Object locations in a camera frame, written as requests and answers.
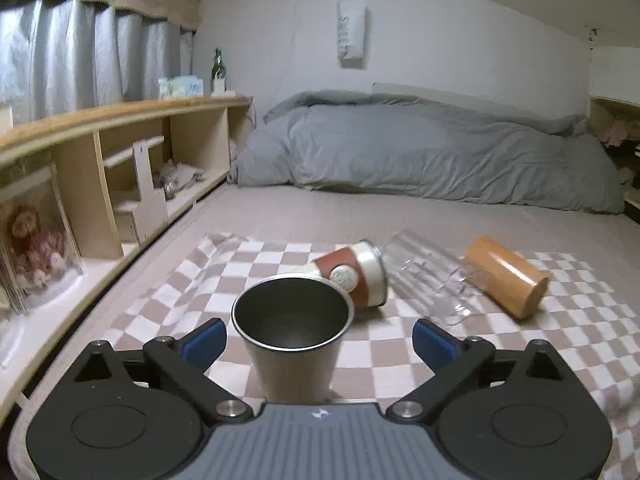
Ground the wooden cylinder container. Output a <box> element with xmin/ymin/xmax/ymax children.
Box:
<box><xmin>465</xmin><ymin>236</ymin><xmax>551</xmax><ymax>320</ymax></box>

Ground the framed flower picture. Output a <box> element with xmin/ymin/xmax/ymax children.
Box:
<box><xmin>0</xmin><ymin>165</ymin><xmax>84</xmax><ymax>315</ymax></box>

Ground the grey curtain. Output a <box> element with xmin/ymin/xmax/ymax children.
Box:
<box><xmin>0</xmin><ymin>0</ymin><xmax>195</xmax><ymax>127</ymax></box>

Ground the stainless steel cup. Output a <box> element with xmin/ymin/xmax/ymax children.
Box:
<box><xmin>231</xmin><ymin>275</ymin><xmax>356</xmax><ymax>404</ymax></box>

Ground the wooden shelf unit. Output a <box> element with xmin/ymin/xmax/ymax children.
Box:
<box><xmin>0</xmin><ymin>95</ymin><xmax>254</xmax><ymax>401</ymax></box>

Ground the grey duvet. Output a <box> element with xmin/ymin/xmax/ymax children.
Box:
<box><xmin>228</xmin><ymin>91</ymin><xmax>627</xmax><ymax>215</ymax></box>

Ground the brown sleeved travel cup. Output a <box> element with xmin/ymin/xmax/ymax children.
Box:
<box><xmin>278</xmin><ymin>240</ymin><xmax>389</xmax><ymax>313</ymax></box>

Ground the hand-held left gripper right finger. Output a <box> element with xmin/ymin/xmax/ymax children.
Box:
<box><xmin>387</xmin><ymin>318</ymin><xmax>584</xmax><ymax>427</ymax></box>

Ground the clear ribbed glass cup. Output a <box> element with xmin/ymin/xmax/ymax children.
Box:
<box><xmin>381</xmin><ymin>229</ymin><xmax>491</xmax><ymax>330</ymax></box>

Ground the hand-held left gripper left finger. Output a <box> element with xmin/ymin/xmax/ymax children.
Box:
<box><xmin>60</xmin><ymin>318</ymin><xmax>254</xmax><ymax>428</ymax></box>

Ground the small wooden stand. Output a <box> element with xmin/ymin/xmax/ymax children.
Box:
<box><xmin>102</xmin><ymin>135</ymin><xmax>170</xmax><ymax>246</ymax></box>

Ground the tissue box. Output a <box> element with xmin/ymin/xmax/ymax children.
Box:
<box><xmin>158</xmin><ymin>75</ymin><xmax>205</xmax><ymax>99</ymax></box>

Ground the white hanging bag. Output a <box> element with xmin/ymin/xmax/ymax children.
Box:
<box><xmin>337</xmin><ymin>0</ymin><xmax>368</xmax><ymax>69</ymax></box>

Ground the checkered blanket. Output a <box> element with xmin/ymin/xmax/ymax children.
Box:
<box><xmin>114</xmin><ymin>233</ymin><xmax>640</xmax><ymax>480</ymax></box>

